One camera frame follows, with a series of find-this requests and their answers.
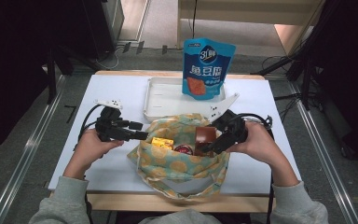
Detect black hanging cable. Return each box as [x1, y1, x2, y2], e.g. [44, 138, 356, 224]
[180, 0, 199, 50]

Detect black tripod stand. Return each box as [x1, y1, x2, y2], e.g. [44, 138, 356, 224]
[251, 0, 324, 110]
[45, 43, 102, 105]

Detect black floor cable bundle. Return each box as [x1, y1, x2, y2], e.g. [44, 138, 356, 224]
[260, 55, 306, 123]

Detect metal floor rail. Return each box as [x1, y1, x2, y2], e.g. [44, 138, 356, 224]
[288, 81, 358, 224]
[0, 74, 66, 224]

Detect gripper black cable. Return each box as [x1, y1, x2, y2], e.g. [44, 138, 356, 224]
[236, 113, 276, 224]
[77, 104, 106, 143]

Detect person's right hand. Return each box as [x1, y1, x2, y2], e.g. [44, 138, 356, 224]
[227, 121, 276, 166]

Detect person's grey clothed torso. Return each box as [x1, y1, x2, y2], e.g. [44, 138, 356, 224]
[138, 208, 223, 224]

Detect blue snack pouch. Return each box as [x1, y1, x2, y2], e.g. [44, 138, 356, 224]
[181, 37, 237, 101]

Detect person's left hand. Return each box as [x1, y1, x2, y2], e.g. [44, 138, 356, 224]
[74, 128, 125, 167]

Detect grey cabinet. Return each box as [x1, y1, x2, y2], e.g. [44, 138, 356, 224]
[101, 0, 125, 43]

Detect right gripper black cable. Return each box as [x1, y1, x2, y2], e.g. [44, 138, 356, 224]
[236, 113, 276, 224]

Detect white floor cable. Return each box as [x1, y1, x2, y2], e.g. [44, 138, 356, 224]
[94, 46, 119, 71]

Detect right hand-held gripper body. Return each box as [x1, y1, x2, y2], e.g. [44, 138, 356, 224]
[209, 92, 249, 144]

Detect red round tin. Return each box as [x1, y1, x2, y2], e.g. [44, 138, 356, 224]
[173, 143, 195, 156]

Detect yellow drink carton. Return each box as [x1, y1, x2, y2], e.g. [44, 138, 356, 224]
[151, 136, 175, 149]

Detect lemon print cloth bag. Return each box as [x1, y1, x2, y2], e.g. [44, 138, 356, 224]
[127, 113, 231, 200]

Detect light wooden furniture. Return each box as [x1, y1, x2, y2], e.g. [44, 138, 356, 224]
[176, 0, 324, 57]

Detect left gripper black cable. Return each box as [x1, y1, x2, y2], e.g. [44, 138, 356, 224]
[77, 104, 106, 143]

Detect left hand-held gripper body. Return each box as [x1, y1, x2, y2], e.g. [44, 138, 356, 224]
[93, 99, 125, 143]

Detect dark curtain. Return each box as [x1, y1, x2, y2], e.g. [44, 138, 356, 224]
[310, 0, 358, 169]
[0, 0, 106, 158]

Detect brown rectangular box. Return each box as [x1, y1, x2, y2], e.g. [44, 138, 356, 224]
[194, 125, 217, 157]

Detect white plastic tray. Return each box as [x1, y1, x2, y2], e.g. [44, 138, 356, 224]
[143, 77, 231, 123]

